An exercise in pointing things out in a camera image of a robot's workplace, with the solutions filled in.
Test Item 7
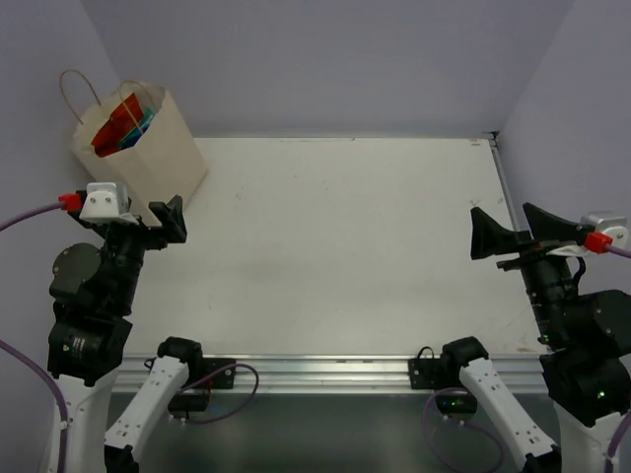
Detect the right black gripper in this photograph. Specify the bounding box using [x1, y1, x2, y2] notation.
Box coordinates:
[472, 200, 587, 343]

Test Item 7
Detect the beige paper bag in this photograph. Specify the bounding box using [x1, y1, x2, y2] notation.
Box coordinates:
[59, 69, 208, 227]

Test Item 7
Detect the teal Fox's candy packet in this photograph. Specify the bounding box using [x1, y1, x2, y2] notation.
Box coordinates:
[118, 108, 155, 150]

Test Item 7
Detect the red Real crisps packet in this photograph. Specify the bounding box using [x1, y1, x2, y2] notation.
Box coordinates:
[91, 94, 144, 158]

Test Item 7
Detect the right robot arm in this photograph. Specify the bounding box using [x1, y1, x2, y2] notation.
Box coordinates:
[439, 203, 630, 472]

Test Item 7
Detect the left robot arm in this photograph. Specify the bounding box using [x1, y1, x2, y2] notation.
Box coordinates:
[47, 191, 205, 472]

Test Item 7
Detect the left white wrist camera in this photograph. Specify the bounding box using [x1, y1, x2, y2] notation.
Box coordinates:
[80, 182, 138, 225]

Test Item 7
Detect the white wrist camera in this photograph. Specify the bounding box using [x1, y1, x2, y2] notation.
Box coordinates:
[80, 182, 138, 225]
[578, 211, 630, 258]

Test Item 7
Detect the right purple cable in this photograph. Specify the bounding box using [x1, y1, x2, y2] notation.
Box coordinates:
[585, 231, 631, 259]

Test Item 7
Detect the purple cable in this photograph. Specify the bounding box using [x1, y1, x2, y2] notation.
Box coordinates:
[585, 231, 631, 259]
[0, 192, 85, 233]

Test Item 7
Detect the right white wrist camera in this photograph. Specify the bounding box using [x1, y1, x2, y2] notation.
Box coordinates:
[578, 211, 630, 258]

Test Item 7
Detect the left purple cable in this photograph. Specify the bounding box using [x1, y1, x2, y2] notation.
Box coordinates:
[0, 192, 85, 233]

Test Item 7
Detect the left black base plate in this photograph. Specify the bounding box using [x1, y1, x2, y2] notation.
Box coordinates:
[201, 358, 237, 391]

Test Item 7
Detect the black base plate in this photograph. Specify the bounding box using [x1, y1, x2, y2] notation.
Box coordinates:
[201, 358, 237, 391]
[407, 346, 448, 390]

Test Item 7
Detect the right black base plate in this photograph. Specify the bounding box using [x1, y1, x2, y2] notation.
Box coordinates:
[407, 346, 448, 390]

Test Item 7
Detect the aluminium mounting rail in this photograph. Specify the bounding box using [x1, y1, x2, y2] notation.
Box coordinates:
[110, 353, 556, 395]

